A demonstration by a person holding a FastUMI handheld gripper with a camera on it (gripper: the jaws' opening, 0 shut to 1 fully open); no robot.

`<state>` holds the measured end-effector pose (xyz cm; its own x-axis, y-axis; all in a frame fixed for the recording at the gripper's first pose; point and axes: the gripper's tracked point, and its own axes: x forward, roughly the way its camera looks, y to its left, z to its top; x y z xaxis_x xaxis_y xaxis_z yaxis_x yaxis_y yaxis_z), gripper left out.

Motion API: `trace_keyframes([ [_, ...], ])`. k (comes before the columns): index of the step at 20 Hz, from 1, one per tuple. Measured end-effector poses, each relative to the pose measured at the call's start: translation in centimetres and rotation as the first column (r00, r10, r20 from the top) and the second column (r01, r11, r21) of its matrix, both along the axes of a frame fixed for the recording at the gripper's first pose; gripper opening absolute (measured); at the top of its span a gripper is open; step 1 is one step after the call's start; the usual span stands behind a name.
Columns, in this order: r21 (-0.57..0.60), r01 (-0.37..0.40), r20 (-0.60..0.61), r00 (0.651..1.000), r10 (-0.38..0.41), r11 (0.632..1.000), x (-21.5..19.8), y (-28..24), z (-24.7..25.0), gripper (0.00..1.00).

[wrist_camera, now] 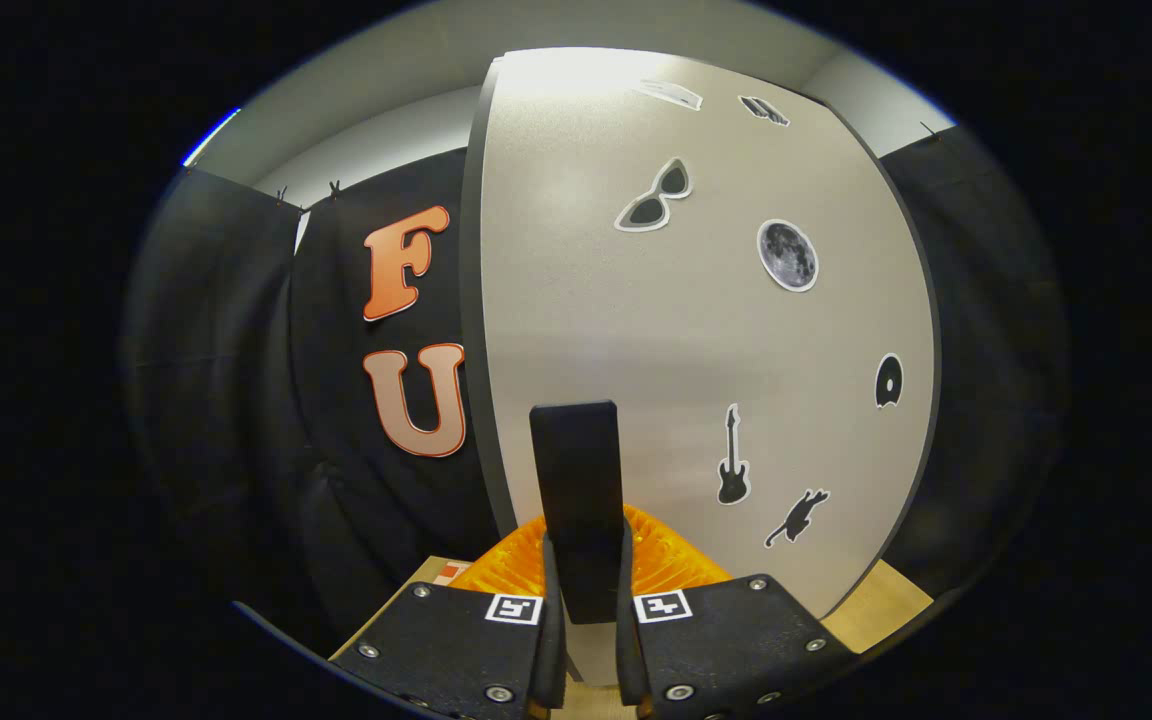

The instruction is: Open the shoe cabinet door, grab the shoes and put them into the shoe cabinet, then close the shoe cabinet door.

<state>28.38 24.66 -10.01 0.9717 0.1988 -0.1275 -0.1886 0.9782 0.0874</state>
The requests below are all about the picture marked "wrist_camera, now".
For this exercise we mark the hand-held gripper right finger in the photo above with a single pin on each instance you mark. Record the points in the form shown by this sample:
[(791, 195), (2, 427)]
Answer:
[(631, 660)]

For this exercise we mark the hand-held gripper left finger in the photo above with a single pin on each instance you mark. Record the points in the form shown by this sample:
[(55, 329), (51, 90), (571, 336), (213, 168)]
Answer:
[(548, 660)]

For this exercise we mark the beige shoe cabinet door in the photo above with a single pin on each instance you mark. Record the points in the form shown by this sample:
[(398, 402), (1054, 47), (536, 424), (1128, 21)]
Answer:
[(636, 330)]

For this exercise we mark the stack of books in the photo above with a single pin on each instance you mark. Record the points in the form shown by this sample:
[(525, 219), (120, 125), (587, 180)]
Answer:
[(451, 572)]

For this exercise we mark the black backdrop cloth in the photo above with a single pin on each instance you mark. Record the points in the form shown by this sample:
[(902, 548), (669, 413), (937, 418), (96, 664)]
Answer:
[(236, 400)]

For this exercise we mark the ceiling strip light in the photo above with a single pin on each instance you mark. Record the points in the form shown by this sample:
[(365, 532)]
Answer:
[(211, 137)]

